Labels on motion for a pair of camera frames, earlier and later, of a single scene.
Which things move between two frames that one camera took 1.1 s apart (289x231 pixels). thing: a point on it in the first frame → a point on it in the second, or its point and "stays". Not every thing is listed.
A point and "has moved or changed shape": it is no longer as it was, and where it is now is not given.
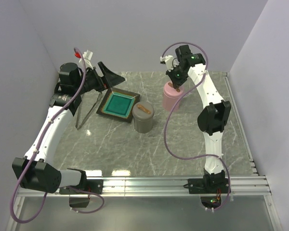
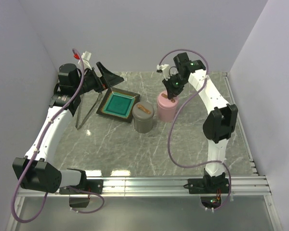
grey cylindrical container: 143,126 stays
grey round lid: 142,111 stays
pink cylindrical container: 170,98 → 166,115
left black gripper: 111,78 stays
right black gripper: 176,83 stays
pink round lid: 169,90 has moved or changed shape
